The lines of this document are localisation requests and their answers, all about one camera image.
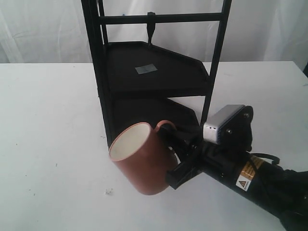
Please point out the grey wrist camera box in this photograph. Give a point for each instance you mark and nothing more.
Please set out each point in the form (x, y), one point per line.
(214, 125)

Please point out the grey tape patch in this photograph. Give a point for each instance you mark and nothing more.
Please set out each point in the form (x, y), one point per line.
(145, 69)

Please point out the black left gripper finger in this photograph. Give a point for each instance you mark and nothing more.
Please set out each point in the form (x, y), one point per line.
(182, 173)

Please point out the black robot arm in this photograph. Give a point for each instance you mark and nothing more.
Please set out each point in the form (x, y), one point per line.
(257, 177)

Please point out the black metal shelf rack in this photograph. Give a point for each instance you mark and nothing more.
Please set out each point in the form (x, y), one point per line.
(181, 88)

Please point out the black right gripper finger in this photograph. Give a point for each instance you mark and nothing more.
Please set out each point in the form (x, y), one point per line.
(178, 138)

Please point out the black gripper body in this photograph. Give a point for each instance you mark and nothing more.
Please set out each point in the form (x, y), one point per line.
(220, 161)

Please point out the terracotta ceramic mug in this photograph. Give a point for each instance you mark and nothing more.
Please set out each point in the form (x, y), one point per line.
(142, 157)

